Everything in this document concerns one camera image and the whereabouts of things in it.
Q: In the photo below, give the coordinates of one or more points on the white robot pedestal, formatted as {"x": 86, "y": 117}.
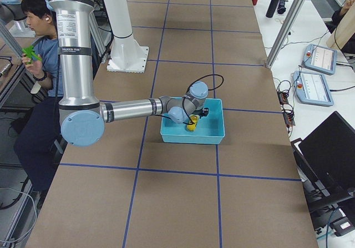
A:
{"x": 126, "y": 54}

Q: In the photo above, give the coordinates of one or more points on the black water bottle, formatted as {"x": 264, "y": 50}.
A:
{"x": 272, "y": 8}

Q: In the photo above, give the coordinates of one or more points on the light blue plastic bin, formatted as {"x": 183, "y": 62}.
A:
{"x": 209, "y": 129}

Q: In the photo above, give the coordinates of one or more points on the green toy plane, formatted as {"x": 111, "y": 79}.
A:
{"x": 30, "y": 53}

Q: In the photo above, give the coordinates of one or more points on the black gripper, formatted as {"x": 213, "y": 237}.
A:
{"x": 196, "y": 115}

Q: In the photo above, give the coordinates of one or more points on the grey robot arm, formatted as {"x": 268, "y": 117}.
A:
{"x": 82, "y": 116}

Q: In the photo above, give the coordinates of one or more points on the black power strip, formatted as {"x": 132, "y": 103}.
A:
{"x": 286, "y": 108}

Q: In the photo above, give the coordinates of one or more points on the upper teach pendant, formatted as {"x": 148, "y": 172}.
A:
{"x": 321, "y": 59}

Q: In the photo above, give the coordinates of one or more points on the black laptop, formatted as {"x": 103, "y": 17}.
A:
{"x": 326, "y": 157}

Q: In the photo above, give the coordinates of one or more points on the lower teach pendant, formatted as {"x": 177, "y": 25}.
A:
{"x": 312, "y": 88}

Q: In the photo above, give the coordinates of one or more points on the yellow beetle toy car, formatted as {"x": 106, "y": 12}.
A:
{"x": 192, "y": 124}

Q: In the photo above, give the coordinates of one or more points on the teach pendant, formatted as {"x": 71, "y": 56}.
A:
{"x": 321, "y": 59}
{"x": 312, "y": 88}

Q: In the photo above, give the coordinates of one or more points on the grey aluminium frame post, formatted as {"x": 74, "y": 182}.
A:
{"x": 286, "y": 27}

